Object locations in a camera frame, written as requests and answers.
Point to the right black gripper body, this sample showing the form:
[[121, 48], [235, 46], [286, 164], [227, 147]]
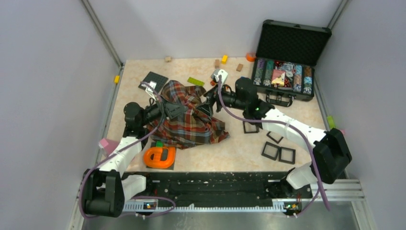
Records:
[[222, 97]]

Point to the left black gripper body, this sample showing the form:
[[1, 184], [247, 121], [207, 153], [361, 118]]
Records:
[[154, 111]]

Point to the plaid flannel shirt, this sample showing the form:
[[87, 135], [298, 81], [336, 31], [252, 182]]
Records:
[[192, 128]]

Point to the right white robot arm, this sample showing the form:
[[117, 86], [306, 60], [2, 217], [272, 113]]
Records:
[[328, 149]]

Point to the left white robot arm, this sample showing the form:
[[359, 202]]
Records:
[[104, 191]]

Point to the green flat lego brick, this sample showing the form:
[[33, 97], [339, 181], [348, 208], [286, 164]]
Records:
[[195, 81]]

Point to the dark grey lego baseplate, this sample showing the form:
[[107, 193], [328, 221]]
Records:
[[158, 79]]

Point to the small green lego brick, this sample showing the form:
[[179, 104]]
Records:
[[159, 144]]

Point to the brown wooden block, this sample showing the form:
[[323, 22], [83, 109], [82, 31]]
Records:
[[239, 67], [217, 64]]

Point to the yellow lego brick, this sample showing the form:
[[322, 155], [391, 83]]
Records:
[[224, 59]]

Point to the orange tape dispenser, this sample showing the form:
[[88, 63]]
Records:
[[159, 157]]

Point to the small yellow block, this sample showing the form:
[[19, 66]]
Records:
[[116, 79]]

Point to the pink box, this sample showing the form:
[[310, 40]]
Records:
[[108, 146]]

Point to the black poker chip case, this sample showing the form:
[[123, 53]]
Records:
[[285, 60]]

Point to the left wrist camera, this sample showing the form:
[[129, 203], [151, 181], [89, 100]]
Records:
[[151, 86]]

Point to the black square frame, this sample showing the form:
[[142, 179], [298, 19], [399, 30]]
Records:
[[249, 128], [287, 155], [270, 151], [276, 138]]

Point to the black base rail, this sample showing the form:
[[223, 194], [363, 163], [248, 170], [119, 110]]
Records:
[[220, 189]]

